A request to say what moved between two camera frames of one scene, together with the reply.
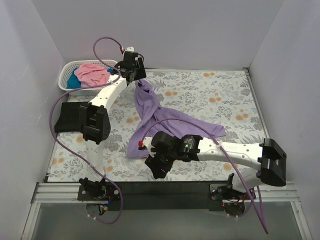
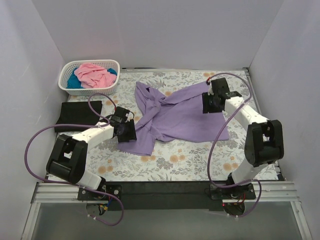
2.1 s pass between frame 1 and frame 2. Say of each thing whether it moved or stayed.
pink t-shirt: stayed
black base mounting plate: stayed
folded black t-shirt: stayed
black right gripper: moved
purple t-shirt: moved
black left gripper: moved
